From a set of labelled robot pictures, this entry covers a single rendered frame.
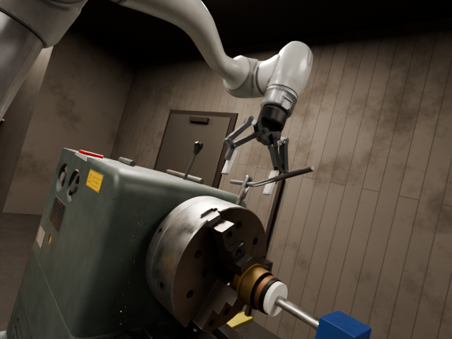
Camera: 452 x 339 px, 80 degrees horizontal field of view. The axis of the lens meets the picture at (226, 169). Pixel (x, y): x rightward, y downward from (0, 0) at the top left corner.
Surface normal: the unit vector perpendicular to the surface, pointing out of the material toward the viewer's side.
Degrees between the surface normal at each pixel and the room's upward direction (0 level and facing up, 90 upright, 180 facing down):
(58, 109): 90
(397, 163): 90
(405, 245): 90
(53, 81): 90
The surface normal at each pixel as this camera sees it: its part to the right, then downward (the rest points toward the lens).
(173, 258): -0.65, -0.33
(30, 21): 0.52, 0.67
